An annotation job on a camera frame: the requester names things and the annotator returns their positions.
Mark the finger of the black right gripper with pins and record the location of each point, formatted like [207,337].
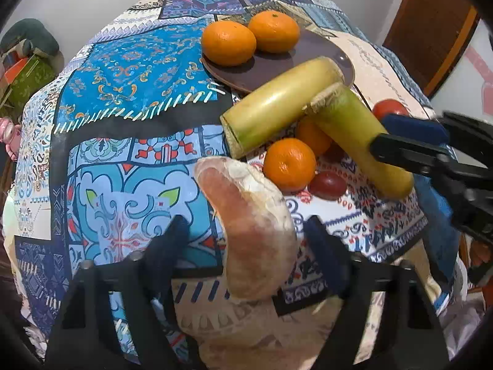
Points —
[471,136]
[430,161]

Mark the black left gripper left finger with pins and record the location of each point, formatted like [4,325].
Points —
[84,334]

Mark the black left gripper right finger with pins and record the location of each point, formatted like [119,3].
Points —
[409,335]

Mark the red tomato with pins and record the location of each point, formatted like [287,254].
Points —
[389,106]

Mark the small mandarin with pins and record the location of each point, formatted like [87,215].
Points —
[290,164]
[310,134]

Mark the large orange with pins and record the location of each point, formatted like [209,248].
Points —
[228,43]
[276,32]

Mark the brown wooden door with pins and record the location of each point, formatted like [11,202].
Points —
[429,37]

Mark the blue patchwork bedspread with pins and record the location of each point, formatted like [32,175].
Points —
[107,160]

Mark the pink toy figure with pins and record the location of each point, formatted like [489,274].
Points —
[10,135]

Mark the dark purple plate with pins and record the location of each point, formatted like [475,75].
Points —
[263,67]

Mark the grey green plush toy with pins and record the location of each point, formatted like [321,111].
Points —
[30,34]

